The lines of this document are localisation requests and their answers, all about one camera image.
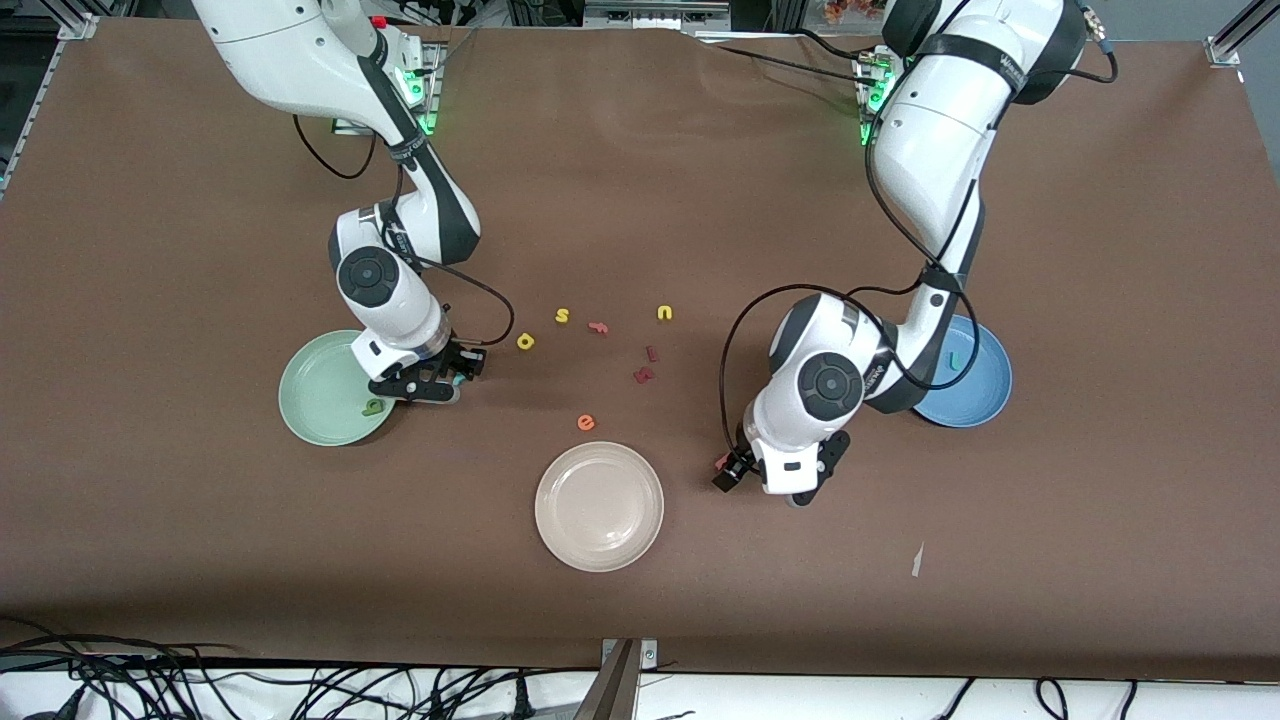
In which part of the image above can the aluminium frame profile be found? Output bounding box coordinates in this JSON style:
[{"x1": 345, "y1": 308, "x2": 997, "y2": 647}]
[
  {"x1": 1205, "y1": 0, "x2": 1280, "y2": 67},
  {"x1": 40, "y1": 0, "x2": 101, "y2": 43}
]

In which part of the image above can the black cable tangle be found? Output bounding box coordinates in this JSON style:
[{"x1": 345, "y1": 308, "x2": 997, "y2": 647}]
[{"x1": 0, "y1": 615, "x2": 601, "y2": 720}]

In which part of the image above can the metal bracket post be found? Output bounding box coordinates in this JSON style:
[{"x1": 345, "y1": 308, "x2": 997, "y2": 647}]
[{"x1": 575, "y1": 638, "x2": 659, "y2": 720}]

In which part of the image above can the black cable on table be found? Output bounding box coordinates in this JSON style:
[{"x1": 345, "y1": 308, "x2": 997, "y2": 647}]
[{"x1": 695, "y1": 28, "x2": 891, "y2": 91}]

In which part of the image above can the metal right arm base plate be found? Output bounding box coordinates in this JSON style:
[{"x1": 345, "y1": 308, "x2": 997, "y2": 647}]
[{"x1": 335, "y1": 40, "x2": 448, "y2": 136}]

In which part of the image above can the light green plate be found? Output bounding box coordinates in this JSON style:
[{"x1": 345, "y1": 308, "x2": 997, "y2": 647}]
[{"x1": 278, "y1": 330, "x2": 401, "y2": 447}]

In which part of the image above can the beige plate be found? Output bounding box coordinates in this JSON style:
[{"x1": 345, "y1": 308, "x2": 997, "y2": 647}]
[{"x1": 535, "y1": 441, "x2": 665, "y2": 573}]

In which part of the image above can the blue plate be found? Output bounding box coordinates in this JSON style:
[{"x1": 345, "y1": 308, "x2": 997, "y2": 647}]
[{"x1": 913, "y1": 313, "x2": 1013, "y2": 429}]

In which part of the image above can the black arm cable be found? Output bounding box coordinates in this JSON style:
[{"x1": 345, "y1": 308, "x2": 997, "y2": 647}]
[
  {"x1": 718, "y1": 0, "x2": 1119, "y2": 461},
  {"x1": 292, "y1": 110, "x2": 516, "y2": 348}
]

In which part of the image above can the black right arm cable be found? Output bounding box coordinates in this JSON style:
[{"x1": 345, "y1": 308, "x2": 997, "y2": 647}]
[{"x1": 292, "y1": 110, "x2": 516, "y2": 348}]

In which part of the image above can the grey metal rail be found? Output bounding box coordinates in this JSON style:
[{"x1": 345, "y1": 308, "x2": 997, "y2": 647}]
[{"x1": 583, "y1": 0, "x2": 733, "y2": 23}]

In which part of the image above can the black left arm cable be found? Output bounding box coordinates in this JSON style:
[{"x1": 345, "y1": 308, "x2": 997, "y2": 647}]
[{"x1": 718, "y1": 0, "x2": 1119, "y2": 461}]

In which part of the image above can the brown table cover sheet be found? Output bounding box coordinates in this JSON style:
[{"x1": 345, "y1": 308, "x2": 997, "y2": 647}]
[{"x1": 0, "y1": 18, "x2": 1280, "y2": 683}]

